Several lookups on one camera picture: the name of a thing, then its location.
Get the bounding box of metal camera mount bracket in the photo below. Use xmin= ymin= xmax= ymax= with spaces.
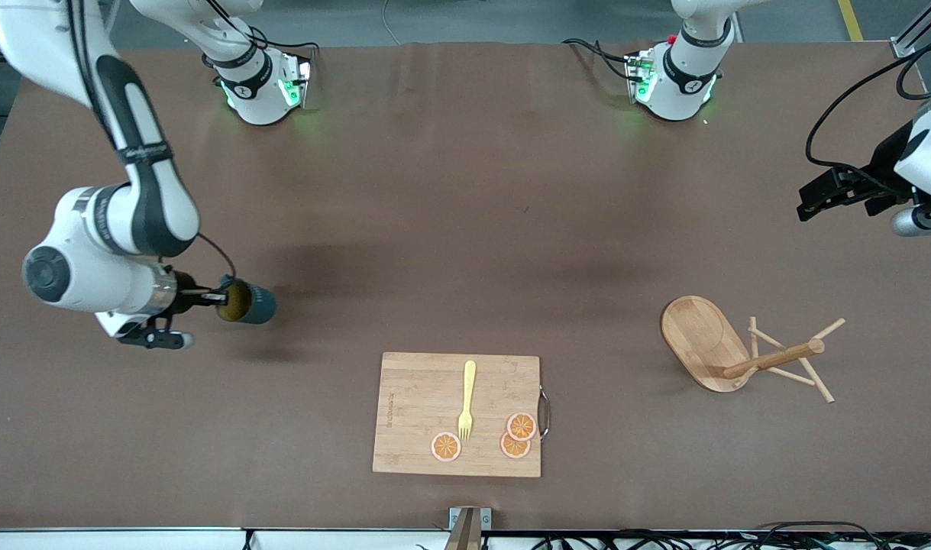
xmin=448 ymin=506 xmax=493 ymax=550

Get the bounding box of black right arm base cable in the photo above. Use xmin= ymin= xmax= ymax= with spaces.
xmin=205 ymin=0 xmax=318 ymax=73

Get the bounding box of bamboo cutting board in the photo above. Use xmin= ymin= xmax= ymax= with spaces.
xmin=373 ymin=352 xmax=551 ymax=478

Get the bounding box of slanted aluminium corner post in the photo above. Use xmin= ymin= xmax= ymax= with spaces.
xmin=891 ymin=0 xmax=931 ymax=59

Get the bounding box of black left arm base cable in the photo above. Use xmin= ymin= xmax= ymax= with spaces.
xmin=563 ymin=37 xmax=635 ymax=82

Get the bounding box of white table edge rail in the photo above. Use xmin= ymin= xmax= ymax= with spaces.
xmin=0 ymin=526 xmax=931 ymax=550

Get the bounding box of yellow plastic fork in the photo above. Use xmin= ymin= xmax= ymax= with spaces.
xmin=457 ymin=361 xmax=477 ymax=442

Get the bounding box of black arm base cable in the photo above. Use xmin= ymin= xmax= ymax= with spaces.
xmin=205 ymin=0 xmax=318 ymax=73
xmin=563 ymin=37 xmax=635 ymax=82

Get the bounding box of wooden mug rack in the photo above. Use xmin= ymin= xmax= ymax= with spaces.
xmin=661 ymin=295 xmax=847 ymax=404

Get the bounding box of dark green mug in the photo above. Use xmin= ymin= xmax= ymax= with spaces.
xmin=217 ymin=276 xmax=277 ymax=325

